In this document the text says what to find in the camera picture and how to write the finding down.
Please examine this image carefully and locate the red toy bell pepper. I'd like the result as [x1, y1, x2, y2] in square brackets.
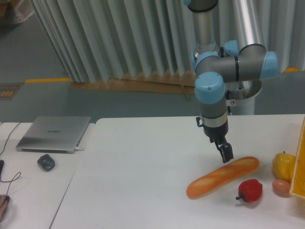
[235, 179, 263, 203]

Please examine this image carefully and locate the orange toy baguette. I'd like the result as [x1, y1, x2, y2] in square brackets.
[186, 156, 260, 199]

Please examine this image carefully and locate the black cable plug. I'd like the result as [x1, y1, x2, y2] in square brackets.
[0, 160, 4, 171]

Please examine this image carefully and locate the brown cardboard sheet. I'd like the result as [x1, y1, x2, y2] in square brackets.
[70, 71, 196, 99]

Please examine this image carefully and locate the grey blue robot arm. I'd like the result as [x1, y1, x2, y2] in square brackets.
[184, 0, 278, 163]

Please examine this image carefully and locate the yellow toy bell pepper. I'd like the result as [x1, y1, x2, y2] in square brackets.
[272, 151, 296, 183]

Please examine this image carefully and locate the brown toy egg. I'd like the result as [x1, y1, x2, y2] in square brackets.
[272, 179, 291, 198]

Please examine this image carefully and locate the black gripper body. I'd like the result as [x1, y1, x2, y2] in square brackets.
[196, 116, 229, 143]

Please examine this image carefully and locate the person's hand on mouse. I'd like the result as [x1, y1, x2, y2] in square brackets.
[0, 195, 10, 218]

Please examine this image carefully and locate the grey folding screen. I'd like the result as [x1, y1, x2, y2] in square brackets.
[29, 0, 305, 83]

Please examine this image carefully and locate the silver closed laptop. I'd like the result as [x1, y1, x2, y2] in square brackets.
[16, 116, 91, 153]

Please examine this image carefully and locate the yellow wooden box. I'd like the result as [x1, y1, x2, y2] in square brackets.
[289, 120, 305, 201]

